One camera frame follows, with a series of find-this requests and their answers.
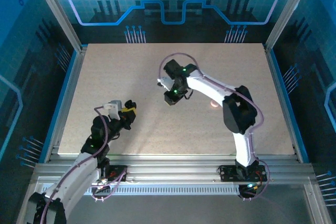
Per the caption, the aluminium base beam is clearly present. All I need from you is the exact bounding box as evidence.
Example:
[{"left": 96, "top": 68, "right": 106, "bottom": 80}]
[{"left": 30, "top": 154, "right": 317, "bottom": 186}]

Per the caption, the slotted white cable duct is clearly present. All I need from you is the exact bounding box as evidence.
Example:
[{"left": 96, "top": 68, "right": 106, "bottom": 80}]
[{"left": 40, "top": 185, "right": 245, "bottom": 196}]

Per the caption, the aluminium table side rail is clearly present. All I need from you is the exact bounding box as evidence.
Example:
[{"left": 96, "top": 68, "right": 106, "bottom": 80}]
[
  {"left": 43, "top": 45, "right": 89, "bottom": 163},
  {"left": 263, "top": 45, "right": 310, "bottom": 164}
]

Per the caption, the aluminium frame post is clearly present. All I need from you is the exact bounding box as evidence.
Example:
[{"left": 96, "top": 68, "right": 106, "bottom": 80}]
[
  {"left": 29, "top": 0, "right": 88, "bottom": 52},
  {"left": 263, "top": 0, "right": 316, "bottom": 53}
]

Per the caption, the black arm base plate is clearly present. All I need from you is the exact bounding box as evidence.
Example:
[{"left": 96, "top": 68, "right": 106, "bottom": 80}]
[
  {"left": 219, "top": 165, "right": 266, "bottom": 183},
  {"left": 104, "top": 165, "right": 129, "bottom": 183}
]

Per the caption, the aluminium frame bar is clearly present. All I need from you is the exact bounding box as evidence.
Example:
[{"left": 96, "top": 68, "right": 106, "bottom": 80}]
[
  {"left": 15, "top": 180, "right": 39, "bottom": 224},
  {"left": 303, "top": 183, "right": 333, "bottom": 224}
]

